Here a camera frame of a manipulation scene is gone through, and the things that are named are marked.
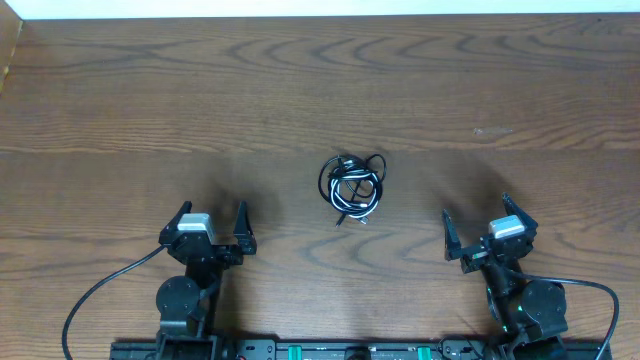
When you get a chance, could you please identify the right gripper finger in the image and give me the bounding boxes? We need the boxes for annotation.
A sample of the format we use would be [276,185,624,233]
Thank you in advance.
[441,210,462,260]
[502,192,538,231]

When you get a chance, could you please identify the black cable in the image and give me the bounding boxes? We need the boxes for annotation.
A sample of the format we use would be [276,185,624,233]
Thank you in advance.
[317,153,388,228]

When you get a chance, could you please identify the white cable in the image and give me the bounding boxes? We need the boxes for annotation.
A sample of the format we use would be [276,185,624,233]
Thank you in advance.
[327,167,380,225]

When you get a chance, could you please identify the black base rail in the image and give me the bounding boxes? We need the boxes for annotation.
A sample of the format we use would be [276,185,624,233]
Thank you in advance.
[109,338,614,360]

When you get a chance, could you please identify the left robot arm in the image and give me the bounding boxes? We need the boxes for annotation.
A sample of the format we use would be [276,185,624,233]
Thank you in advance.
[155,201,257,359]

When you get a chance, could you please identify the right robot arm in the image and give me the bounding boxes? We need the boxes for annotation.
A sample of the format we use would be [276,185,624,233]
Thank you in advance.
[441,194,568,359]

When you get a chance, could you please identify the left camera cable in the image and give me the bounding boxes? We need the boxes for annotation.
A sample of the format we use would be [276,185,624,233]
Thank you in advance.
[61,244,167,360]

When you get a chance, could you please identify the right camera cable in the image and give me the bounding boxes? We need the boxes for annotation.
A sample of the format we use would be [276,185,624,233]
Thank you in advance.
[504,267,621,360]

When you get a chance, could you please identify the camera cable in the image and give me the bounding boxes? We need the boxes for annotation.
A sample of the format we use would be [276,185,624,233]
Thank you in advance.
[61,244,167,360]
[504,267,621,360]

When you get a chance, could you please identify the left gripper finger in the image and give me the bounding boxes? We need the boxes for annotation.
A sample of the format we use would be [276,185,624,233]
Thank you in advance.
[167,201,192,232]
[233,201,255,246]

